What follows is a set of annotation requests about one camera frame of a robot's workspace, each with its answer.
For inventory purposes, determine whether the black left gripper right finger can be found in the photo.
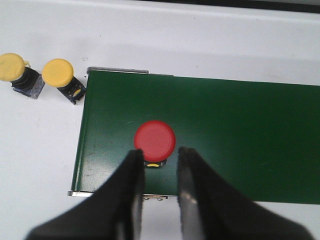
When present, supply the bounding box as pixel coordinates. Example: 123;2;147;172
177;147;313;240

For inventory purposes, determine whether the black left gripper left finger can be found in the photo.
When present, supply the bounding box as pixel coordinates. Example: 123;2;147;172
26;149;145;240

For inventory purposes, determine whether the yellow mushroom push button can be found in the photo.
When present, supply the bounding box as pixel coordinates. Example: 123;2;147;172
0;53;45;99
42;58;86;105

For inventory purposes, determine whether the green conveyor belt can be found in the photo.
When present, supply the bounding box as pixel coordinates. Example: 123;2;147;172
71;70;320;204

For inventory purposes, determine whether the aluminium conveyor frame rail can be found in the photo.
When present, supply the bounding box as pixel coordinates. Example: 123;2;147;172
70;67;177;199

